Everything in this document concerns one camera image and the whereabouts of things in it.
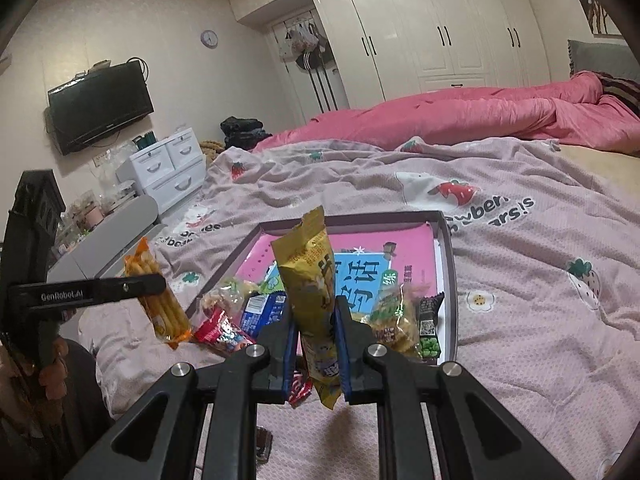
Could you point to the wall mounted black television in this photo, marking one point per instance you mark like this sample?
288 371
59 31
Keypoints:
88 108

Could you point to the grey sofa bench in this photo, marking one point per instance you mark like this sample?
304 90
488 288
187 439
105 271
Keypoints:
101 252

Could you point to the pink and blue book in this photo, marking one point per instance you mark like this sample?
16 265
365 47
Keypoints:
366 263

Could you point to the yellow snack packet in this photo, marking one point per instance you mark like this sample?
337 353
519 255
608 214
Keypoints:
305 259

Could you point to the black clothes pile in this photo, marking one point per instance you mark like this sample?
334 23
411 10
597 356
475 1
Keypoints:
243 133

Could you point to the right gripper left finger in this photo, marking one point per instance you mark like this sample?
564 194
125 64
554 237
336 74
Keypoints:
199 422

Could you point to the round wall clock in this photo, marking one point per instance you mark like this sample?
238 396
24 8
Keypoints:
209 39

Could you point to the blue snack packet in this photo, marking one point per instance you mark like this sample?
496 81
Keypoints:
262 310

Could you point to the hanging clothes on door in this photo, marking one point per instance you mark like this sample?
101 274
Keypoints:
305 45

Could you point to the pink strawberry bed sheet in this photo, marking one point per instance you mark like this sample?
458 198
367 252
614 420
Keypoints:
546 256

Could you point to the clear bag round cookie snack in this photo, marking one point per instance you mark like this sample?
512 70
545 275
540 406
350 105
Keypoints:
231 295

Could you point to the dark striped pillow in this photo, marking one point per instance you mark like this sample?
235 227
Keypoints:
625 90

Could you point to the grey padded headboard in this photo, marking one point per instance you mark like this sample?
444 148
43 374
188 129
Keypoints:
613 59

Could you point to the black green pea packet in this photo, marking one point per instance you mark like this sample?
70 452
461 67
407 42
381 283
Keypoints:
427 312

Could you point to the shallow purple box tray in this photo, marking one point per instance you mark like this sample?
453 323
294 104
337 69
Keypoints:
447 329

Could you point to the orange snack packet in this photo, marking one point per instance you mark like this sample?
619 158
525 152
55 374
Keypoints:
170 323

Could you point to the red snack packet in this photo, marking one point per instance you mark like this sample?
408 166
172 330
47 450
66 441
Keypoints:
220 333

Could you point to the pink satin quilt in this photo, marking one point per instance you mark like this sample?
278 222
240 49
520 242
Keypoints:
574 112

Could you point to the blossom wall painting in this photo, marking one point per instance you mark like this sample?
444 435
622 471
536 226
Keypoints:
599 21

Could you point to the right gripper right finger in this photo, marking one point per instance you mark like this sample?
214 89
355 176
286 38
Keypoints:
434 421

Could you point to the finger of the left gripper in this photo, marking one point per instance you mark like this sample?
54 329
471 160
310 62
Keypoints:
84 293

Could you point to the white drawer cabinet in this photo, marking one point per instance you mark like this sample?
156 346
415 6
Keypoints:
168 171

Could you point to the brown plush toy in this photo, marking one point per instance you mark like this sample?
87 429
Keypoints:
211 150

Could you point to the cream wardrobe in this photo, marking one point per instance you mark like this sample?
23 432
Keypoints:
385 49

